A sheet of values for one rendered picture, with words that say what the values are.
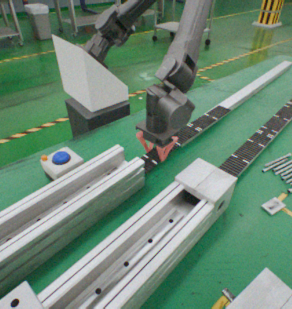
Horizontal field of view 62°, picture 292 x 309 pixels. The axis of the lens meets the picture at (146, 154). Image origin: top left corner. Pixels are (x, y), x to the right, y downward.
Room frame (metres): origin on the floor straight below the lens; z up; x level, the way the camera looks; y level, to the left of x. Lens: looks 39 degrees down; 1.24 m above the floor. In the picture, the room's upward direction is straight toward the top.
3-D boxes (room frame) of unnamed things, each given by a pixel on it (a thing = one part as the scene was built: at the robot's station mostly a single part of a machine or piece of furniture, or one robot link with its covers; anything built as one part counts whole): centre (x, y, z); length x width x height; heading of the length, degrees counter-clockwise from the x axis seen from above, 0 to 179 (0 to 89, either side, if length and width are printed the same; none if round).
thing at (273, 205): (0.37, -0.30, 0.78); 0.05 x 0.03 x 0.01; 121
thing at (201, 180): (0.38, -0.12, 0.83); 0.12 x 0.09 x 0.10; 46
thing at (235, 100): (0.96, -0.43, 0.79); 0.96 x 0.04 x 0.03; 136
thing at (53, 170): (0.47, 0.21, 0.81); 0.10 x 0.08 x 0.06; 46
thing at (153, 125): (0.54, -0.03, 0.91); 0.10 x 0.07 x 0.07; 46
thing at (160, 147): (0.53, -0.04, 0.84); 0.07 x 0.07 x 0.09; 46
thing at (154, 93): (0.53, -0.03, 0.97); 0.07 x 0.06 x 0.07; 28
